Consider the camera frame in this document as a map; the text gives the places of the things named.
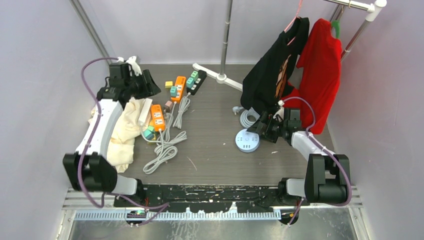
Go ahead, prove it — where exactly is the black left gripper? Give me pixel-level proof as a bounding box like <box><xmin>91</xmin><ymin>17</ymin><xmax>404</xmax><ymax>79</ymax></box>
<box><xmin>125</xmin><ymin>69</ymin><xmax>160</xmax><ymax>100</ymax></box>

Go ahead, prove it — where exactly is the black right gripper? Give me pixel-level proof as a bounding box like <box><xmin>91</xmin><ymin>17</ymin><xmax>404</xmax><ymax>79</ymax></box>
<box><xmin>247</xmin><ymin>110</ymin><xmax>288</xmax><ymax>143</ymax></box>

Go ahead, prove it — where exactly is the round blue power socket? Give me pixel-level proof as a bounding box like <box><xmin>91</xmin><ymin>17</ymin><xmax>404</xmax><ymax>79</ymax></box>
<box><xmin>235</xmin><ymin>128</ymin><xmax>260</xmax><ymax>153</ymax></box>

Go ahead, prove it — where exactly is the yellow adapter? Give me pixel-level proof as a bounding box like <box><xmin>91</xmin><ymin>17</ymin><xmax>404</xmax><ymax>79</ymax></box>
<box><xmin>164</xmin><ymin>81</ymin><xmax>174</xmax><ymax>89</ymax></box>

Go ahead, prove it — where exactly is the orange power strip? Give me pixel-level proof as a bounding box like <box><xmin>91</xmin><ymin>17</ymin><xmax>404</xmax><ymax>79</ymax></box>
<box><xmin>150</xmin><ymin>104</ymin><xmax>166</xmax><ymax>132</ymax></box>
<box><xmin>171</xmin><ymin>76</ymin><xmax>187</xmax><ymax>103</ymax></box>

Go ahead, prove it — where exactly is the green adapter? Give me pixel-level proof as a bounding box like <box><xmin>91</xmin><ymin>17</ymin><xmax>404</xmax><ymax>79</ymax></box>
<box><xmin>190</xmin><ymin>70</ymin><xmax>199</xmax><ymax>81</ymax></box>
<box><xmin>147</xmin><ymin>125</ymin><xmax>155</xmax><ymax>132</ymax></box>

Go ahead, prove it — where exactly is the teal plug adapter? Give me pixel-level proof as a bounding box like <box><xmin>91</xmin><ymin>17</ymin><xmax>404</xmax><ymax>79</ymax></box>
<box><xmin>142</xmin><ymin>129</ymin><xmax>155</xmax><ymax>141</ymax></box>

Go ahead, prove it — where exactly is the black power strip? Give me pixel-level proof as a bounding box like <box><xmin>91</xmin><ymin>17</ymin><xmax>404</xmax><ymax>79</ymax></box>
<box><xmin>185</xmin><ymin>70</ymin><xmax>207</xmax><ymax>96</ymax></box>

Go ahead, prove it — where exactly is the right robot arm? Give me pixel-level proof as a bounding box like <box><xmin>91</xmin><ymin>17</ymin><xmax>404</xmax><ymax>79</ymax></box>
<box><xmin>247</xmin><ymin>108</ymin><xmax>353</xmax><ymax>206</ymax></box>

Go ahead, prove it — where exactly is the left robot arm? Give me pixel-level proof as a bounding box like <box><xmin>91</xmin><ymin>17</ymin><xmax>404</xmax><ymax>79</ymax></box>
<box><xmin>62</xmin><ymin>61</ymin><xmax>161</xmax><ymax>207</ymax></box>

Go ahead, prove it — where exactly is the black hanging garment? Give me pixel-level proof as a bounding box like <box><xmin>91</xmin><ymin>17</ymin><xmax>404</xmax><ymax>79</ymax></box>
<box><xmin>240</xmin><ymin>17</ymin><xmax>310</xmax><ymax>114</ymax></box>

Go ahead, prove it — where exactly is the white clothes rack stand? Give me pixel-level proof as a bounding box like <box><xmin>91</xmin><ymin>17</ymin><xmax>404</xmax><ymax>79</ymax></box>
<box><xmin>192</xmin><ymin>0</ymin><xmax>243</xmax><ymax>92</ymax></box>

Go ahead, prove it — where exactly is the cream cloth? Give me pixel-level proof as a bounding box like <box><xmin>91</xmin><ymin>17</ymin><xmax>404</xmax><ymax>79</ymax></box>
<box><xmin>76</xmin><ymin>97</ymin><xmax>144</xmax><ymax>173</ymax></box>

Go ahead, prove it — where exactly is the red hanging garment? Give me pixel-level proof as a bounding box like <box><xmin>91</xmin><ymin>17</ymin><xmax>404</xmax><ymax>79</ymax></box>
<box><xmin>282</xmin><ymin>18</ymin><xmax>342</xmax><ymax>135</ymax></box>

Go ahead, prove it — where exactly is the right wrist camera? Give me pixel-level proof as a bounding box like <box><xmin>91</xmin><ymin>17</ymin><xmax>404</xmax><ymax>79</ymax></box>
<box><xmin>272</xmin><ymin>99</ymin><xmax>285</xmax><ymax>122</ymax></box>

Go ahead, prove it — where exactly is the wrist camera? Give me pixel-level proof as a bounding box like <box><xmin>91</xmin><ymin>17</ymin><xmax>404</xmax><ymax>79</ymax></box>
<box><xmin>125</xmin><ymin>56</ymin><xmax>143</xmax><ymax>76</ymax></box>
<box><xmin>272</xmin><ymin>99</ymin><xmax>285</xmax><ymax>122</ymax></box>

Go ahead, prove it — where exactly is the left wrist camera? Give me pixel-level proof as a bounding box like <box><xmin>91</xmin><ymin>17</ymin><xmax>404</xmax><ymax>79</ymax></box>
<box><xmin>125</xmin><ymin>56</ymin><xmax>143</xmax><ymax>76</ymax></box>

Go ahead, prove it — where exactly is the white cable of far strips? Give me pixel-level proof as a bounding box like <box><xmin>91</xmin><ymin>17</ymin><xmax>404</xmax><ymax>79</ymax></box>
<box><xmin>170</xmin><ymin>94</ymin><xmax>192</xmax><ymax>129</ymax></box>

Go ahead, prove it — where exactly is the white bundled cable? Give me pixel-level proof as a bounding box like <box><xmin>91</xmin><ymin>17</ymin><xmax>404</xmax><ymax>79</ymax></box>
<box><xmin>142</xmin><ymin>130</ymin><xmax>179</xmax><ymax>175</ymax></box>

